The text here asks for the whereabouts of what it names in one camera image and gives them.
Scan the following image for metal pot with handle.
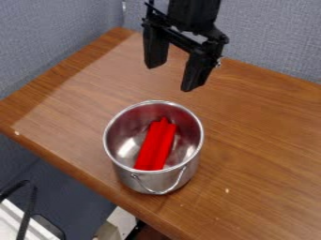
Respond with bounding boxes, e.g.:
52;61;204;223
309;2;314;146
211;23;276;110
103;100;204;195

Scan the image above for red block object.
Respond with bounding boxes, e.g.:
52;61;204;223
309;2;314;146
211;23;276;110
133;117;176;171

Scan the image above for black cable under table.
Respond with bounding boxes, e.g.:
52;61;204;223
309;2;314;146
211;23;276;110
0;179;38;240

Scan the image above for white box under table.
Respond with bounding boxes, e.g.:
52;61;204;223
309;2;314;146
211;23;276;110
0;200;66;240

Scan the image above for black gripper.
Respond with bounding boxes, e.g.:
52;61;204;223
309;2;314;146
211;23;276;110
141;0;230;92

